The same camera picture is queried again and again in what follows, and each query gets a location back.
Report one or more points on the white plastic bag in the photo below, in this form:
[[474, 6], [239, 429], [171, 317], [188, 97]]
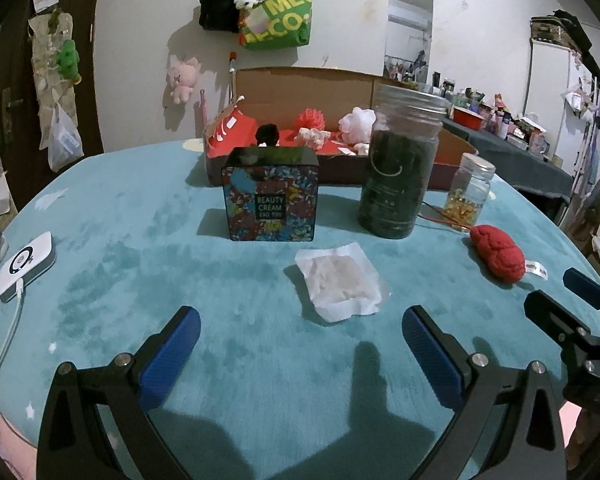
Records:
[[64, 143]]

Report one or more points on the teal plush table cover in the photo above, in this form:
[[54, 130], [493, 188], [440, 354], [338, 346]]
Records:
[[271, 391]]

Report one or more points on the large glass jar dark contents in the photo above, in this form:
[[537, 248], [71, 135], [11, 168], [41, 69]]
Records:
[[403, 146]]

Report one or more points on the black pom-pom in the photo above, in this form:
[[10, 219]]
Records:
[[267, 136]]

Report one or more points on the red bowl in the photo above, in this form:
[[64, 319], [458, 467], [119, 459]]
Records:
[[467, 118]]

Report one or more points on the wall mirror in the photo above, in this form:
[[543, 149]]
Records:
[[408, 40]]

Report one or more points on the dark wooden door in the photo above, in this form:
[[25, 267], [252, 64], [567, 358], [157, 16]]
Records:
[[31, 34]]

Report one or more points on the white furry star plush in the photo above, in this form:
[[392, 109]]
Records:
[[360, 149]]

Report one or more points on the person's right hand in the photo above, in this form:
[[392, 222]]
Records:
[[583, 448]]

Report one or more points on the red knitted plush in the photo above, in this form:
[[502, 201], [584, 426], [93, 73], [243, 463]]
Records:
[[496, 249]]

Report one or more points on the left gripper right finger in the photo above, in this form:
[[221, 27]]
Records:
[[512, 412]]

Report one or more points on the pink plush on wall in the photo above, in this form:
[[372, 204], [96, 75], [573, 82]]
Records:
[[182, 77]]

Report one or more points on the orange-red mesh pouf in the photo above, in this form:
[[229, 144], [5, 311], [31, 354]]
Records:
[[310, 118]]

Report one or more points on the white mesh pouf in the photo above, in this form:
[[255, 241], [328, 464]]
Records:
[[357, 126]]

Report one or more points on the white power bank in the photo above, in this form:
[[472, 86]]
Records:
[[31, 261]]

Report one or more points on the speckled cream scrunchie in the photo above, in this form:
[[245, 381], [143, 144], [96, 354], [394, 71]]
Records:
[[312, 138]]

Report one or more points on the green tote bag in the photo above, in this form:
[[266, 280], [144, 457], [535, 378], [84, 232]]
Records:
[[276, 24]]

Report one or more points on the colourful beauty cream box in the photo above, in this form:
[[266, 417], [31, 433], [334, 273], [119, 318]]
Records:
[[270, 194]]

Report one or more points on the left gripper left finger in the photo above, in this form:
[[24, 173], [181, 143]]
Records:
[[73, 443]]

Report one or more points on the dark tablecloth side table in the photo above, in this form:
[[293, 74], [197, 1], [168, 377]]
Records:
[[541, 183]]

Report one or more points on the small glass jar gold contents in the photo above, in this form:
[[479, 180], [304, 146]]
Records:
[[470, 188]]

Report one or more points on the white refrigerator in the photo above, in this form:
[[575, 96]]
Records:
[[562, 98]]

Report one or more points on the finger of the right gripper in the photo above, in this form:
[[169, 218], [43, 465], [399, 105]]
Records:
[[582, 286], [552, 318]]

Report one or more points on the green plush on door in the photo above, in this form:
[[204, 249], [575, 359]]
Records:
[[67, 59]]

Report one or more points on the white wipe packet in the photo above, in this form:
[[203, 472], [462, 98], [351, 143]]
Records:
[[341, 282]]

